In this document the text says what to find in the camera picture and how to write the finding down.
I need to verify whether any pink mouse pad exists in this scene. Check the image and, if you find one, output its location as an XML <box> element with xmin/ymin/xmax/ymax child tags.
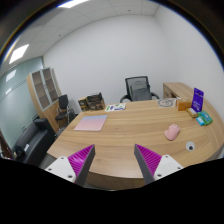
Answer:
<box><xmin>74</xmin><ymin>115</ymin><xmax>107</xmax><ymax>131</ymax></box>

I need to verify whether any blue small pack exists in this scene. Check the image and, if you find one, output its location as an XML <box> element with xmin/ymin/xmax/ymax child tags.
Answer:
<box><xmin>196</xmin><ymin>117</ymin><xmax>204</xmax><ymax>126</ymax></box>

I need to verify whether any wooden box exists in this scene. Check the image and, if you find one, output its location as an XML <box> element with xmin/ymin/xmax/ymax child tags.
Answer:
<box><xmin>176</xmin><ymin>99</ymin><xmax>191</xmax><ymax>111</ymax></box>

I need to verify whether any black mesh office chair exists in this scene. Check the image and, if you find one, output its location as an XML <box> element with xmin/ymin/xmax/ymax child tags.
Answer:
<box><xmin>120</xmin><ymin>76</ymin><xmax>159</xmax><ymax>102</ymax></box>

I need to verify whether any black leather sofa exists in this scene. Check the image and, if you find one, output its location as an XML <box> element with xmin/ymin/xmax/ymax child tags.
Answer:
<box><xmin>12</xmin><ymin>118</ymin><xmax>56</xmax><ymax>166</ymax></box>

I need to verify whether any green tissue pack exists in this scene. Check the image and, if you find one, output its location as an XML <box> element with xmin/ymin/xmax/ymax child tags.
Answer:
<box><xmin>198</xmin><ymin>111</ymin><xmax>213</xmax><ymax>125</ymax></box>

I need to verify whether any black visitor chair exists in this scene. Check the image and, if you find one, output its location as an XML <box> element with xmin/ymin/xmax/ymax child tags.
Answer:
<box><xmin>55</xmin><ymin>95</ymin><xmax>76</xmax><ymax>123</ymax></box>

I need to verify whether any wooden side desk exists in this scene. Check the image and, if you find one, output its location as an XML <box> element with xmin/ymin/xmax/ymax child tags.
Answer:
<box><xmin>162</xmin><ymin>81</ymin><xmax>201</xmax><ymax>101</ymax></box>

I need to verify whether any yellow small box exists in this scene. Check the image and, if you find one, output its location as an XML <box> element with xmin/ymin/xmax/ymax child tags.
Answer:
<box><xmin>186</xmin><ymin>108</ymin><xmax>198</xmax><ymax>118</ymax></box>

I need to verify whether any dark cardboard box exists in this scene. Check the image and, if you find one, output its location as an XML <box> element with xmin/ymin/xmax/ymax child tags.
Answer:
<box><xmin>87</xmin><ymin>92</ymin><xmax>105</xmax><ymax>111</ymax></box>

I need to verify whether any wooden glass-door cabinet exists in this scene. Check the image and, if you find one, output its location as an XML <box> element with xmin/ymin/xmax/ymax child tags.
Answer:
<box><xmin>27</xmin><ymin>68</ymin><xmax>59</xmax><ymax>132</ymax></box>

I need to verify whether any pink computer mouse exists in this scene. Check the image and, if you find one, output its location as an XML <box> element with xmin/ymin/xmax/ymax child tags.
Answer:
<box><xmin>164</xmin><ymin>124</ymin><xmax>180</xmax><ymax>141</ymax></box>

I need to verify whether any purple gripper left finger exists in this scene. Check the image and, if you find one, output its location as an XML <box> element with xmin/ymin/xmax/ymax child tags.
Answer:
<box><xmin>46</xmin><ymin>145</ymin><xmax>95</xmax><ymax>186</ymax></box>

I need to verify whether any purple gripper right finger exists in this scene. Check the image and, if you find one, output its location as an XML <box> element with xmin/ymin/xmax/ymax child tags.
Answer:
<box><xmin>134</xmin><ymin>144</ymin><xmax>183</xmax><ymax>184</ymax></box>

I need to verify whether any white green brochure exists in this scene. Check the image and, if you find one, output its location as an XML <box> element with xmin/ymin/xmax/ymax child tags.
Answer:
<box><xmin>105</xmin><ymin>103</ymin><xmax>126</xmax><ymax>112</ymax></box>

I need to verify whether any small brown box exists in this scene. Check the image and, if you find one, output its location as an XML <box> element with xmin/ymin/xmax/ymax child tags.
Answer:
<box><xmin>78</xmin><ymin>98</ymin><xmax>89</xmax><ymax>111</ymax></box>

